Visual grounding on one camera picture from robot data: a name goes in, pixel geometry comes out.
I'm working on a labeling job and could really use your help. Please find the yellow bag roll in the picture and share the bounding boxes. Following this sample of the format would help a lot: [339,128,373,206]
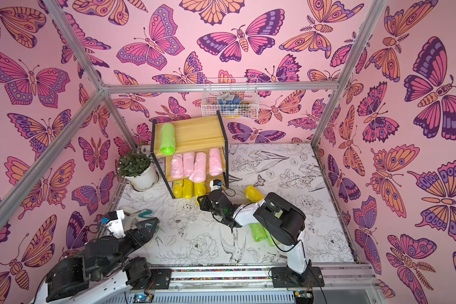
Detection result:
[244,185,265,203]
[194,182,206,201]
[182,179,195,200]
[172,180,184,198]

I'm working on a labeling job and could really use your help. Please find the pink bag roll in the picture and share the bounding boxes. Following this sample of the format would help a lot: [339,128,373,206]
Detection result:
[182,152,196,177]
[170,154,184,179]
[189,152,206,183]
[209,148,224,177]

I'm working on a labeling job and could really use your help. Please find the green bag roll one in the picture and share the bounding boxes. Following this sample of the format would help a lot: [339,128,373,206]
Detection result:
[250,223,267,243]

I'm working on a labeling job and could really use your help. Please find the green bag roll two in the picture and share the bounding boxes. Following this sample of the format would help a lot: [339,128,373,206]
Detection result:
[263,229,275,246]

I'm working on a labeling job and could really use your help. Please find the green bag roll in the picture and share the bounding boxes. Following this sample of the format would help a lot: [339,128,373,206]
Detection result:
[160,123,176,156]

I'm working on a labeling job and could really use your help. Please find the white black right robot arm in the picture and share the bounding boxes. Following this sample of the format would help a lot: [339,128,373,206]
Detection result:
[197,189,325,288]

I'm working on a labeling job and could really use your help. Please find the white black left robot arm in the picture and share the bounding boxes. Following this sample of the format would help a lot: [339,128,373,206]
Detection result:
[30,217,159,303]

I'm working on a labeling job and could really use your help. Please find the potted green plant white pot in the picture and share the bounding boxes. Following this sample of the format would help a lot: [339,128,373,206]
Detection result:
[117,148,159,192]

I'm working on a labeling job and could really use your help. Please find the blue items in basket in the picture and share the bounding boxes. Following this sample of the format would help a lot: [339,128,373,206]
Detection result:
[217,93,243,106]

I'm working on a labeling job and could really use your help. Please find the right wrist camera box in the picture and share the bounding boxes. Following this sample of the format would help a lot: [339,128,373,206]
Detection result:
[210,179,223,191]

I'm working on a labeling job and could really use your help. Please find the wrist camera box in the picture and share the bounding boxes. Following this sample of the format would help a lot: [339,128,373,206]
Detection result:
[210,179,223,191]
[101,210,125,238]

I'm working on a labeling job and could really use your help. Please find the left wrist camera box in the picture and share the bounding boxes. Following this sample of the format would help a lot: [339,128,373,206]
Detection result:
[101,210,125,238]

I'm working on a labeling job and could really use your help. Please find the wooden three-tier shelf black frame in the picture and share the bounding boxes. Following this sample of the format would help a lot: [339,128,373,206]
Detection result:
[149,112,229,198]

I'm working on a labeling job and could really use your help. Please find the white wire wall basket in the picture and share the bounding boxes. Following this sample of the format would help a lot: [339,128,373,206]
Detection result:
[200,77,260,120]

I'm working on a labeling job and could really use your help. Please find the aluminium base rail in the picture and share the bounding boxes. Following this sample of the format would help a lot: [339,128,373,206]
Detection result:
[60,263,385,304]

